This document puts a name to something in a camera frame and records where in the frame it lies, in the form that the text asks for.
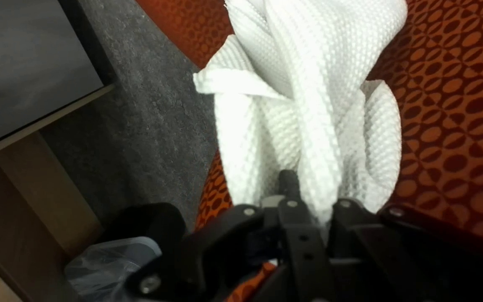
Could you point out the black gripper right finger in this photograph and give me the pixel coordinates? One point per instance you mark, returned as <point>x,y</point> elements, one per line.
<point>398,262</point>

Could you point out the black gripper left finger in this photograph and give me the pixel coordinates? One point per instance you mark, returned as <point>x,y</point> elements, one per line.
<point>297,246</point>

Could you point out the white scarf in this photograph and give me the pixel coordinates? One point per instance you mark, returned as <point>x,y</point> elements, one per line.
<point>309,84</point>

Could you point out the orange fabric chair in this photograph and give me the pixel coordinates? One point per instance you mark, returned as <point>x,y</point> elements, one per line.
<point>453,111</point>

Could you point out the black bagged waste bin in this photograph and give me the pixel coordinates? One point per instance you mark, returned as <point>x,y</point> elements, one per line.
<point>108,269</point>

